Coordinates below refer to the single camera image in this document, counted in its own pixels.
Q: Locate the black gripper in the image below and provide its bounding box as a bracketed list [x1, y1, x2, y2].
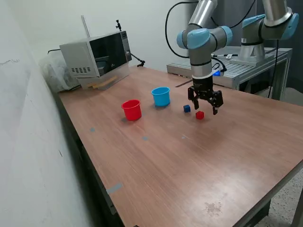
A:
[187, 75, 224, 116]

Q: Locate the aluminium robot base table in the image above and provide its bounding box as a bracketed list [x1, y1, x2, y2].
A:
[166, 45, 294, 101]

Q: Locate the blue plastic cup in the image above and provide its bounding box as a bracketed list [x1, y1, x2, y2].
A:
[151, 87, 171, 107]

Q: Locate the red plastic cup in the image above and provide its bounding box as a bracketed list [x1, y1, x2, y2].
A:
[121, 99, 143, 122]

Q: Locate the grey tape strip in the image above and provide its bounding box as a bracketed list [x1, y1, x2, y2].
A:
[106, 183, 123, 195]

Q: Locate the silver microwave oven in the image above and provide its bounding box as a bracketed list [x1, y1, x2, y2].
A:
[59, 30, 133, 79]

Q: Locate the white thin rod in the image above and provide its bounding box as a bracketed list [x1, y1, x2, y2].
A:
[80, 15, 91, 38]

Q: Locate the crumpled clear plastic bag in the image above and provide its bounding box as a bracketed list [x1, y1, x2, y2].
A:
[39, 51, 82, 93]

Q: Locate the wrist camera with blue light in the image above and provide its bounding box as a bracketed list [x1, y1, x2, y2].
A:
[210, 62, 228, 78]

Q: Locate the cable with silver connector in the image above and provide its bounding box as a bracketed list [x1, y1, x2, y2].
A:
[212, 53, 239, 59]

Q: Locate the black hanging cable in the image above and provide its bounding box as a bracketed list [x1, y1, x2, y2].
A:
[267, 39, 280, 99]

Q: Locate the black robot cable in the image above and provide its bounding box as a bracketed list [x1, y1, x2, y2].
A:
[165, 0, 258, 71]

